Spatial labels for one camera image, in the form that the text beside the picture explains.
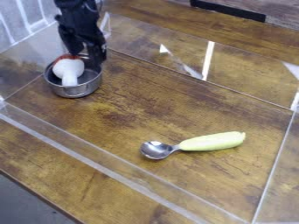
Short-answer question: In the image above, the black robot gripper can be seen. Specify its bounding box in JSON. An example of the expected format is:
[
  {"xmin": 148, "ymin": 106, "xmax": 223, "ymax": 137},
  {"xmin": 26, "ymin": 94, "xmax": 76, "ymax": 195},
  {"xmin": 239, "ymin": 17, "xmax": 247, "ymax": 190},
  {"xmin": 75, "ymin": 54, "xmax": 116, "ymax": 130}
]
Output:
[{"xmin": 54, "ymin": 0, "xmax": 107, "ymax": 68}]

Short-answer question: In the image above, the white red-capped toy mushroom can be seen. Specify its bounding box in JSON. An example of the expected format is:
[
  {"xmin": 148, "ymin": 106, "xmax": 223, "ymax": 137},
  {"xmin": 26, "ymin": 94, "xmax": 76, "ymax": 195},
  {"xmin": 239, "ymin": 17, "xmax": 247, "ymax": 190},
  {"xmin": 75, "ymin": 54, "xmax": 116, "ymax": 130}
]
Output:
[{"xmin": 52, "ymin": 54, "xmax": 84, "ymax": 87}]

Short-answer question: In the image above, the small silver metal pot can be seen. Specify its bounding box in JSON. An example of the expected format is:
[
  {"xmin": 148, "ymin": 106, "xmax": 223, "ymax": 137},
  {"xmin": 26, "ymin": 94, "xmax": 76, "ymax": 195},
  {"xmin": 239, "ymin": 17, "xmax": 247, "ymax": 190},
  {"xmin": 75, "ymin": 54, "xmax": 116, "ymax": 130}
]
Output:
[{"xmin": 43, "ymin": 54, "xmax": 102, "ymax": 98}]

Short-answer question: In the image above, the black bar in background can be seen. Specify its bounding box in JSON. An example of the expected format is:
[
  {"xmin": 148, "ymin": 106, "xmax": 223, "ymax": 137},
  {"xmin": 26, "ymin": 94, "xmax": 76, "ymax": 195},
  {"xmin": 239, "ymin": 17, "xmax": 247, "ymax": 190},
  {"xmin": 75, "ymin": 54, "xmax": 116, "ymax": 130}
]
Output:
[{"xmin": 190, "ymin": 0, "xmax": 267, "ymax": 23}]

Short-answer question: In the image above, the clear acrylic enclosure wall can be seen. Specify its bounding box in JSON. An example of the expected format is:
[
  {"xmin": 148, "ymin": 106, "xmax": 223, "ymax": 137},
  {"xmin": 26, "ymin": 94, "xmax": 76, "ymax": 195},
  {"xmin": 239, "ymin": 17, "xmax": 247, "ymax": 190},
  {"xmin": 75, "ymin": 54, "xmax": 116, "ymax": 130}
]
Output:
[{"xmin": 0, "ymin": 0, "xmax": 299, "ymax": 224}]

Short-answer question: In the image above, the spoon with yellow-green handle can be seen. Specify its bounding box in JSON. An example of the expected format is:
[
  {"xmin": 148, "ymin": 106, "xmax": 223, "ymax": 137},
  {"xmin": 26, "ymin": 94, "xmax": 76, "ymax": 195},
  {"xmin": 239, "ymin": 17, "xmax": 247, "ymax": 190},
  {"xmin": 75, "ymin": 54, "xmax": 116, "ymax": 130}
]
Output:
[{"xmin": 140, "ymin": 131, "xmax": 246, "ymax": 160}]

